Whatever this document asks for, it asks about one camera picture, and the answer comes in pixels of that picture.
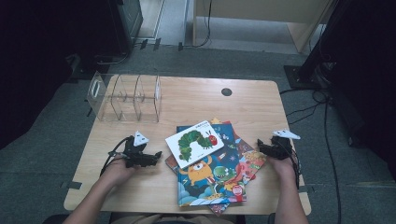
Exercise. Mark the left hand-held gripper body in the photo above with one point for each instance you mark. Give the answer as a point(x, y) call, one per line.
point(137, 157)

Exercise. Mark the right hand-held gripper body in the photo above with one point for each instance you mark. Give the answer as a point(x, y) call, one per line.
point(280, 149)

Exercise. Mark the colourful animals picture book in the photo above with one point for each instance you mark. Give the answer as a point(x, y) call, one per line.
point(252, 161)

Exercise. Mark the white caterpillar picture book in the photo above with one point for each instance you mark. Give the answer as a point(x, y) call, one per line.
point(194, 144)

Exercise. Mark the clear acrylic book rack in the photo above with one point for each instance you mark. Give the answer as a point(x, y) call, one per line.
point(124, 99)

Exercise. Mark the blue monster picture book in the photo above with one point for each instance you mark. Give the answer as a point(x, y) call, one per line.
point(214, 183)

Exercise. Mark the person's right hand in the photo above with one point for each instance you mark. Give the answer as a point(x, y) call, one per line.
point(285, 169)

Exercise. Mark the person's left hand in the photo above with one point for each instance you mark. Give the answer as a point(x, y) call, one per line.
point(118, 171)

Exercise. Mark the grey floor tape strip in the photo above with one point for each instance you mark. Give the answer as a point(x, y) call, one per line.
point(71, 185)
point(309, 188)

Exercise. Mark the dark round table grommet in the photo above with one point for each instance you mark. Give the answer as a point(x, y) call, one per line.
point(226, 92)

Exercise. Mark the black floor tape strip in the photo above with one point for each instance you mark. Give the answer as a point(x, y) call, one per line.
point(144, 44)
point(157, 44)
point(180, 46)

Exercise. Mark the dark curtain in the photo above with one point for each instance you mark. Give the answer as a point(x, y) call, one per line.
point(367, 62)
point(37, 62)

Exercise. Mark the light wooden cabinet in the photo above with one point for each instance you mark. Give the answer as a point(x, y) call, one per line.
point(249, 7)

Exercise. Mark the black computer tower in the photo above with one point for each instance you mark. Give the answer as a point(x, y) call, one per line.
point(127, 18)

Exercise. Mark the black stand base plate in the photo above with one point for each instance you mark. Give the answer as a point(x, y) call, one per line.
point(299, 76)

